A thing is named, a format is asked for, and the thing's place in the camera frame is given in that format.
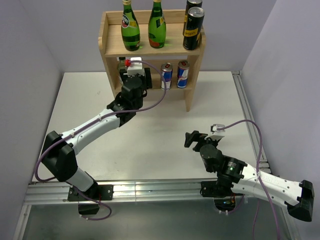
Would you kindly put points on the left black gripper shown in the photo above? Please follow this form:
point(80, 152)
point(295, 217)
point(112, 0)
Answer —
point(147, 81)

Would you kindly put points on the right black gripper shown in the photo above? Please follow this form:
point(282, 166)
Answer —
point(196, 136)

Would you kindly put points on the Red Bull can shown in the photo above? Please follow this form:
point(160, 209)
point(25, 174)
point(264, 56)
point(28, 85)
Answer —
point(182, 74)
point(167, 73)

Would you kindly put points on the clear Chang bottle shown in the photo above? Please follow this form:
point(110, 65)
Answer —
point(121, 66)

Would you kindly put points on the green glass bottle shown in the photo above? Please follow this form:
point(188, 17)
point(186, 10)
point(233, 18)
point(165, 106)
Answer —
point(130, 30)
point(157, 26)

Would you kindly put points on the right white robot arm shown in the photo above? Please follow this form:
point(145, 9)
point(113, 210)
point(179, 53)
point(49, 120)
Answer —
point(235, 176)

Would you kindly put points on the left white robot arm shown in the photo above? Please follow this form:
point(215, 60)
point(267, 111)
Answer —
point(60, 150)

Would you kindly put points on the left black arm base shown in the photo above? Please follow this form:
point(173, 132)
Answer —
point(98, 192)

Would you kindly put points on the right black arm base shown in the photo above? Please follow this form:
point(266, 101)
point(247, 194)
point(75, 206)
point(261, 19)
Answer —
point(225, 201)

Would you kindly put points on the wooden two-tier shelf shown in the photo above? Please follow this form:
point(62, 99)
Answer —
point(111, 47)

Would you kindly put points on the front black yellow can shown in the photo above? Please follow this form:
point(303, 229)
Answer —
point(193, 26)

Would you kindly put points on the black yellow can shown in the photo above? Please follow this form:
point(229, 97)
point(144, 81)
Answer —
point(190, 4)
point(193, 26)

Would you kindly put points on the rear black yellow can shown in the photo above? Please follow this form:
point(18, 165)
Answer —
point(190, 4)

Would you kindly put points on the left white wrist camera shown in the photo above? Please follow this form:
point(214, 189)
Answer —
point(134, 66)

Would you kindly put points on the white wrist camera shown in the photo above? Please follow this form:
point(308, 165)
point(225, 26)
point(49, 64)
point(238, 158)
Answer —
point(134, 66)
point(217, 132)

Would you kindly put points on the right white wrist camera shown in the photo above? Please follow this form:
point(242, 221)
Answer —
point(217, 132)

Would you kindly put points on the front aluminium rail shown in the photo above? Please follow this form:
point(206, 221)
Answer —
point(54, 193)

